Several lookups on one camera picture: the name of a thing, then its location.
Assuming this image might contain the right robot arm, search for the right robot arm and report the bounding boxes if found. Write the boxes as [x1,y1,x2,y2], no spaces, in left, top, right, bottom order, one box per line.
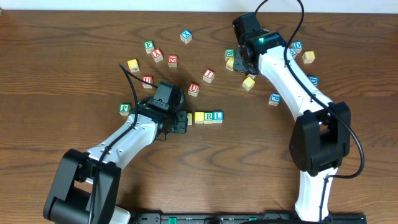
[232,12,351,222]

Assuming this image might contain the right black cable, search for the right black cable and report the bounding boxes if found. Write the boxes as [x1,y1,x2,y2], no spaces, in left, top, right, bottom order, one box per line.
[254,0,366,222]

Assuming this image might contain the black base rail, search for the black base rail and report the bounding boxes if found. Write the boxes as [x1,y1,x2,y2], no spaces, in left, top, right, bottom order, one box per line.
[108,205,368,224]

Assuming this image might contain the blue P block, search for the blue P block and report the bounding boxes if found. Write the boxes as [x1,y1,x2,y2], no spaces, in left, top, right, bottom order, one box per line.
[269,93,281,106]

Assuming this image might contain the blue d block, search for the blue d block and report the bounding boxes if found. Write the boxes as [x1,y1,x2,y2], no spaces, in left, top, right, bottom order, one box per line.
[308,76,319,86]
[291,41,303,54]

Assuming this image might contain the red U block left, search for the red U block left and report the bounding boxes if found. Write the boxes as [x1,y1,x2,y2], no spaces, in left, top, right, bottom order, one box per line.
[142,76,153,89]

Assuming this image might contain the blue X block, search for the blue X block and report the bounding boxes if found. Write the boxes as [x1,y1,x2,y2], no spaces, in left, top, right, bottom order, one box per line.
[180,29,192,44]

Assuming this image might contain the green R block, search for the green R block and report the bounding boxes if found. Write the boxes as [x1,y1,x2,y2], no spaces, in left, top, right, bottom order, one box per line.
[204,112,213,124]

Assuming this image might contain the red X block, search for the red X block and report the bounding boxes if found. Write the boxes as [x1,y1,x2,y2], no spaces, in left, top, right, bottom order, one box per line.
[151,49,164,63]

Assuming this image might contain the blue 5 block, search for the blue 5 block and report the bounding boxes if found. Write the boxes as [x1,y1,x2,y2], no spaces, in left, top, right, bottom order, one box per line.
[289,48,297,58]

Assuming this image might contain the yellow 8 block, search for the yellow 8 block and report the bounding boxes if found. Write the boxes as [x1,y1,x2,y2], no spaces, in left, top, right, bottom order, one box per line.
[302,51,316,63]

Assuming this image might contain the yellow o block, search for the yellow o block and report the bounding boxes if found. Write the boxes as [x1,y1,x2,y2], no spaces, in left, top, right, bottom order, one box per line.
[195,111,205,124]
[226,57,234,71]

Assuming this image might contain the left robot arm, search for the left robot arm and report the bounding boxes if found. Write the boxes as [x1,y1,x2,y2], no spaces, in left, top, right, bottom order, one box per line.
[43,82,187,223]

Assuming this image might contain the red I block centre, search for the red I block centre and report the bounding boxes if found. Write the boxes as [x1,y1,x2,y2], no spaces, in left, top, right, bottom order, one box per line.
[203,69,215,83]

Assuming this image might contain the yellow C block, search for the yellow C block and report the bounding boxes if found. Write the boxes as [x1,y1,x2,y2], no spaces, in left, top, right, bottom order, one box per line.
[187,113,193,126]

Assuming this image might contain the red U block centre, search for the red U block centre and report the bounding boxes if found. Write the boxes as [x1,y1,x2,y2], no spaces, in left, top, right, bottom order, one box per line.
[188,83,200,97]

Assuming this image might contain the green F block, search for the green F block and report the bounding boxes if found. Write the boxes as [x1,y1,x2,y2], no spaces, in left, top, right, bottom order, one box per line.
[144,40,155,54]

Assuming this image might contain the red E block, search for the red E block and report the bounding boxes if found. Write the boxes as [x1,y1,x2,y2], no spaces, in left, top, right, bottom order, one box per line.
[168,55,178,68]

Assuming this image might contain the yellow S block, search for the yellow S block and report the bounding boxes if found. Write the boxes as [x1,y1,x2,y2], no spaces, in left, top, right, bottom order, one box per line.
[242,77,255,91]

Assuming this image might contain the blue D block right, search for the blue D block right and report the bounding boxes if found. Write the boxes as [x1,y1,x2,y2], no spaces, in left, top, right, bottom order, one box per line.
[308,76,319,86]

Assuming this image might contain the yellow block far left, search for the yellow block far left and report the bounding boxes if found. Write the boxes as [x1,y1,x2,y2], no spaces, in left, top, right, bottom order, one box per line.
[127,59,140,73]

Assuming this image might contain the red u block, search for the red u block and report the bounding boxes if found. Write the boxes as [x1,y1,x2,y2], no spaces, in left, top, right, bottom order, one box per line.
[142,76,153,89]
[188,83,200,97]

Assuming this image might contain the green B block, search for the green B block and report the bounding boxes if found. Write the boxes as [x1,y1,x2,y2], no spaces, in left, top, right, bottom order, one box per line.
[224,49,236,61]

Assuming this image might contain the green J block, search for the green J block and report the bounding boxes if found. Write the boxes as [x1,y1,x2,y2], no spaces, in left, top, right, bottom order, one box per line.
[119,103,131,116]

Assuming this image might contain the blue D block upper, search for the blue D block upper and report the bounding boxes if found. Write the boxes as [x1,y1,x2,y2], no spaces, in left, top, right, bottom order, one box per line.
[291,41,303,54]

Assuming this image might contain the blue L block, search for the blue L block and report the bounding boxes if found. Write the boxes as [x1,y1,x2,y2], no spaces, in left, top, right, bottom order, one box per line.
[213,111,223,123]

